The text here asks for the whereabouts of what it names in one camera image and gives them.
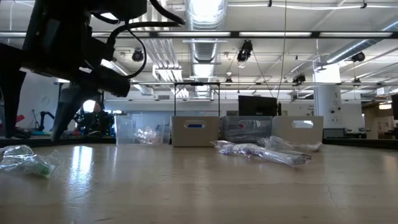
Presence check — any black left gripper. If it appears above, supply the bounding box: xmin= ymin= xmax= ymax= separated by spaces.
xmin=0 ymin=0 xmax=131 ymax=142

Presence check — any green toothbrush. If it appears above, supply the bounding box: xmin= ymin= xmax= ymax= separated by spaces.
xmin=0 ymin=144 xmax=35 ymax=160
xmin=1 ymin=151 xmax=65 ymax=180

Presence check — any person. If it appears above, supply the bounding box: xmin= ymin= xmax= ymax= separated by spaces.
xmin=76 ymin=101 xmax=115 ymax=137

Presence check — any clear plastic bin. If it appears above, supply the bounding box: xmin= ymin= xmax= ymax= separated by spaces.
xmin=114 ymin=114 xmax=171 ymax=146

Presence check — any light grey plastic bin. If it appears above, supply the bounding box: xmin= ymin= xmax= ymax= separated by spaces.
xmin=170 ymin=116 xmax=220 ymax=147

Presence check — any dark smoky plastic bin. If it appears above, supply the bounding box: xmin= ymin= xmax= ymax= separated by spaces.
xmin=221 ymin=115 xmax=274 ymax=144

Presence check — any large black monitor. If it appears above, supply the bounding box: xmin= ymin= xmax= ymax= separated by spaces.
xmin=238 ymin=95 xmax=279 ymax=118

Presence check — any white plastic bin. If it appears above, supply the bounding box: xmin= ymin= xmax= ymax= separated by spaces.
xmin=272 ymin=116 xmax=324 ymax=144

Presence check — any white building column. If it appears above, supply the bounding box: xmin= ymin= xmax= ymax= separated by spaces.
xmin=313 ymin=63 xmax=342 ymax=138

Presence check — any small dark desk monitor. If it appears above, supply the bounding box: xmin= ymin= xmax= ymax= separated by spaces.
xmin=323 ymin=128 xmax=346 ymax=139

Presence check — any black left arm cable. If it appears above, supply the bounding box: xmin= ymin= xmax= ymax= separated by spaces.
xmin=91 ymin=0 xmax=187 ymax=79

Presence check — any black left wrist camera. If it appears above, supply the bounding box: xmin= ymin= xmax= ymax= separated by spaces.
xmin=90 ymin=0 xmax=149 ymax=21

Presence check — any black rack frame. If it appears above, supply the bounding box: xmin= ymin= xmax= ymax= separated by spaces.
xmin=173 ymin=82 xmax=221 ymax=118

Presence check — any silver ventilation duct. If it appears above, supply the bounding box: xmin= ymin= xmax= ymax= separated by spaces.
xmin=185 ymin=0 xmax=229 ymax=99

